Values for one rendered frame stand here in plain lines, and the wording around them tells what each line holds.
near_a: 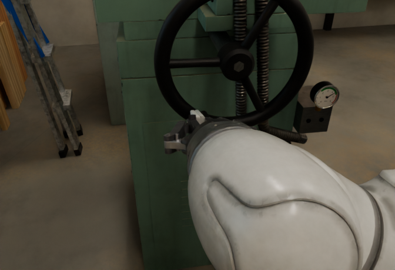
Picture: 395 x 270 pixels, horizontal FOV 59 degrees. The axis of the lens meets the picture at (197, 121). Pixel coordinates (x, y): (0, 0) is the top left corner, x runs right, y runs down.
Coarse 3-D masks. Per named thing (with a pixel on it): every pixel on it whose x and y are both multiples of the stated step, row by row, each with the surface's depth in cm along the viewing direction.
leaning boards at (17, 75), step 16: (0, 0) 219; (0, 16) 215; (0, 32) 202; (0, 48) 198; (16, 48) 237; (0, 64) 197; (16, 64) 222; (0, 80) 221; (16, 80) 217; (0, 96) 188; (16, 96) 212; (0, 112) 186; (0, 128) 192
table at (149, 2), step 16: (96, 0) 70; (112, 0) 70; (128, 0) 71; (144, 0) 71; (160, 0) 72; (176, 0) 72; (304, 0) 76; (320, 0) 77; (336, 0) 77; (352, 0) 78; (112, 16) 72; (128, 16) 72; (144, 16) 73; (160, 16) 73; (192, 16) 74; (208, 16) 65; (224, 16) 66; (272, 16) 67; (288, 16) 68
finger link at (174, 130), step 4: (176, 124) 52; (180, 124) 52; (184, 124) 53; (176, 128) 49; (180, 128) 49; (172, 132) 47; (176, 132) 47; (180, 132) 49; (184, 132) 52; (164, 136) 45; (168, 136) 45; (172, 136) 46; (180, 136) 49; (184, 136) 52; (164, 140) 46; (168, 140) 45; (172, 140) 46; (168, 152) 46; (172, 152) 46
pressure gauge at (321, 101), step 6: (318, 84) 83; (324, 84) 82; (330, 84) 82; (312, 90) 84; (318, 90) 82; (324, 90) 82; (330, 90) 82; (336, 90) 82; (312, 96) 83; (318, 96) 82; (324, 96) 83; (330, 96) 83; (336, 96) 83; (318, 102) 83; (324, 102) 84; (330, 102) 84; (318, 108) 87; (324, 108) 84
